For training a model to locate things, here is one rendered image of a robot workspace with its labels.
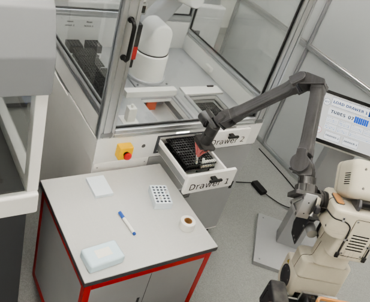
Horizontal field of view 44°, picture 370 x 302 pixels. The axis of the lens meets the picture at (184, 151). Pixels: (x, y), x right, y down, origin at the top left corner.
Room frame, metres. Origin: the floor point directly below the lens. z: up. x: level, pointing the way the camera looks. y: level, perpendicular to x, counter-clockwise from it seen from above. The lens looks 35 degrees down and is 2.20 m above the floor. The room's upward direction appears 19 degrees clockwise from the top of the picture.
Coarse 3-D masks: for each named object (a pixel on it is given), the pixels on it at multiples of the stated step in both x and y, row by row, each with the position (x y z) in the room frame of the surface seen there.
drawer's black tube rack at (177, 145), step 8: (192, 136) 2.03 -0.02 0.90; (168, 144) 1.92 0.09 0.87; (176, 144) 1.91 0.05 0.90; (184, 144) 1.94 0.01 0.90; (192, 144) 2.00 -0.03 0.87; (176, 152) 1.84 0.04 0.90; (184, 152) 1.86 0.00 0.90; (192, 152) 1.89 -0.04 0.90; (176, 160) 1.83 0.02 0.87; (184, 160) 1.80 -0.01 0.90; (192, 160) 1.82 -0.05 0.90; (200, 160) 1.85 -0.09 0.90; (184, 168) 1.78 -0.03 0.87; (192, 168) 1.80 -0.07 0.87; (200, 168) 1.82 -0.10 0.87; (208, 168) 1.85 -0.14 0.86
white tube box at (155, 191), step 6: (150, 186) 1.65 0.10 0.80; (156, 186) 1.67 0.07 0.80; (162, 186) 1.68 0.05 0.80; (150, 192) 1.63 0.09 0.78; (156, 192) 1.63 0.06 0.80; (162, 192) 1.65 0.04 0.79; (168, 192) 1.65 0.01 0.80; (156, 198) 1.59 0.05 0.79; (162, 198) 1.60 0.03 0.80; (168, 198) 1.62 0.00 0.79; (156, 204) 1.55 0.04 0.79; (162, 204) 1.57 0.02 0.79; (168, 204) 1.58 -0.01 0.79
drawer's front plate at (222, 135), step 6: (222, 132) 2.13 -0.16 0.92; (228, 132) 2.16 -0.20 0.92; (234, 132) 2.19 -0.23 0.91; (240, 132) 2.22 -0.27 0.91; (246, 132) 2.25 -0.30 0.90; (216, 138) 2.12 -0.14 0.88; (222, 138) 2.14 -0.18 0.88; (234, 138) 2.20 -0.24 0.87; (240, 138) 2.23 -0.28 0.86; (246, 138) 2.26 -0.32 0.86; (222, 144) 2.15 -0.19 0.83; (228, 144) 2.18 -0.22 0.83; (234, 144) 2.21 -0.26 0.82
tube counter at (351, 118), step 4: (348, 116) 2.44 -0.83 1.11; (352, 116) 2.44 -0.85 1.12; (356, 116) 2.44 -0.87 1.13; (348, 120) 2.42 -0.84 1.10; (352, 120) 2.42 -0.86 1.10; (356, 120) 2.43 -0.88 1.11; (360, 120) 2.43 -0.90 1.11; (364, 120) 2.44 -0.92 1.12; (368, 120) 2.44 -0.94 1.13; (360, 124) 2.42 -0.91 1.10; (364, 124) 2.42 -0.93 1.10; (368, 124) 2.43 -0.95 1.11
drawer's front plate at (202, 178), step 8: (232, 168) 1.83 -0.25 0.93; (192, 176) 1.66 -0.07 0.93; (200, 176) 1.69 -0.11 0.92; (208, 176) 1.72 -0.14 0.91; (216, 176) 1.76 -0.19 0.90; (224, 176) 1.79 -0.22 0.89; (232, 176) 1.83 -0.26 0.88; (184, 184) 1.66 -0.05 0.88; (192, 184) 1.67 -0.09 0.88; (200, 184) 1.71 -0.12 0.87; (216, 184) 1.77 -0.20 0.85; (224, 184) 1.81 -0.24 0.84; (184, 192) 1.65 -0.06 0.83
